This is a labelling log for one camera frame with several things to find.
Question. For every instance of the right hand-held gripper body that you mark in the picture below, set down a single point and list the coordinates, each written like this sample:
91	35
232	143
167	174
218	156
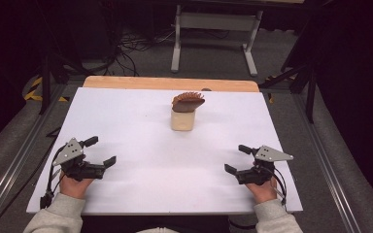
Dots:
255	174

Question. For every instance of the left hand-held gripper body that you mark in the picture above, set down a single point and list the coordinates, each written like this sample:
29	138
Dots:
81	171

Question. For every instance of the cream square cup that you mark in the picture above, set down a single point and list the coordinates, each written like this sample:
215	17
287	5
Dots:
183	121

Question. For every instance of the wooden hairbrush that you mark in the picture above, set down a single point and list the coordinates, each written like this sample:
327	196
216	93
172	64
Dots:
187	103

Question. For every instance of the person's left hand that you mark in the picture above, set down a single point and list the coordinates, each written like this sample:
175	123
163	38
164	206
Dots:
74	187

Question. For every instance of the person's right hand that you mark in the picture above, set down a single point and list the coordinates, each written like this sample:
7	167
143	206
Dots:
264	192

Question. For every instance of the white table cover sheet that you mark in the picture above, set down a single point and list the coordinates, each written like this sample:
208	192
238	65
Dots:
155	174

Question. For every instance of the black metal stand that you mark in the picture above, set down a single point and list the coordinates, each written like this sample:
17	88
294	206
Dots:
45	87
310	97

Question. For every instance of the yellow and black hazard tape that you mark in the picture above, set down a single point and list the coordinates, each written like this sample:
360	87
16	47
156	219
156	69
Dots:
31	94

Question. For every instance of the aluminium floor rail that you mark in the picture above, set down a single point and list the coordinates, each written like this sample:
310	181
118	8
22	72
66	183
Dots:
330	168
16	161

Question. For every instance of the white metal table frame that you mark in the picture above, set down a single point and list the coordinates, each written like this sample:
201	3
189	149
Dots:
217	22

